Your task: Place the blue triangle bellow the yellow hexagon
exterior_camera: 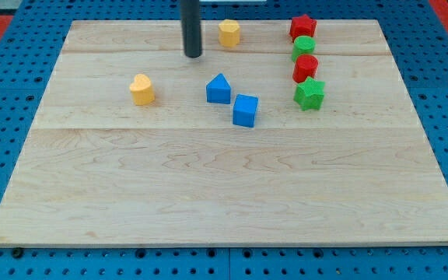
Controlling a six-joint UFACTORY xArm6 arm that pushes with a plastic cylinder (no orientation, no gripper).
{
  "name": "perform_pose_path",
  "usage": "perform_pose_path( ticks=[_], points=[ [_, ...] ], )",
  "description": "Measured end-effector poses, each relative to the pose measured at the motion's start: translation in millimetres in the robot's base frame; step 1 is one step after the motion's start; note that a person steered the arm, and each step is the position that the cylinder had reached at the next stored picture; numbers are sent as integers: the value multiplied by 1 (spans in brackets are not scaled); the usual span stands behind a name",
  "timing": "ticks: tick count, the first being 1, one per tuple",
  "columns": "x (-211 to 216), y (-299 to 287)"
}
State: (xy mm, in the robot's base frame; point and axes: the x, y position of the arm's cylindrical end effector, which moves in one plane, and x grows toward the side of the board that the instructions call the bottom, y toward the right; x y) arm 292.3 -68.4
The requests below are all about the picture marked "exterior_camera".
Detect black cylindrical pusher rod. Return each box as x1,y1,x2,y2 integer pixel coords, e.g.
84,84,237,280
180,0,202,58

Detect yellow hexagon block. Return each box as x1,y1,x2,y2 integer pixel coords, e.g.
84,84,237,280
218,19,240,47

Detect blue triangle block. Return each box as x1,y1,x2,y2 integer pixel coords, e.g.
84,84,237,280
205,73,231,104

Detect yellow heart block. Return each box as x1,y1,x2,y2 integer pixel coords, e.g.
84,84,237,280
129,74,155,106

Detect blue cube block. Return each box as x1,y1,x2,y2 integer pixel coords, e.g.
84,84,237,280
232,94,259,128

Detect red star block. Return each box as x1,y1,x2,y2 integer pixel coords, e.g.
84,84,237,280
289,14,317,41

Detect green cylinder block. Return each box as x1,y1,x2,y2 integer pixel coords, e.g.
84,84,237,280
291,35,317,62

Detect red cylinder block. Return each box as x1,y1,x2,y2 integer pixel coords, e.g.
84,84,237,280
292,54,319,83

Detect light wooden board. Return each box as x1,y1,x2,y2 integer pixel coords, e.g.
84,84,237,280
0,19,448,248

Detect green star block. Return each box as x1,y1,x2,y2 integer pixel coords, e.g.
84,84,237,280
293,77,325,111

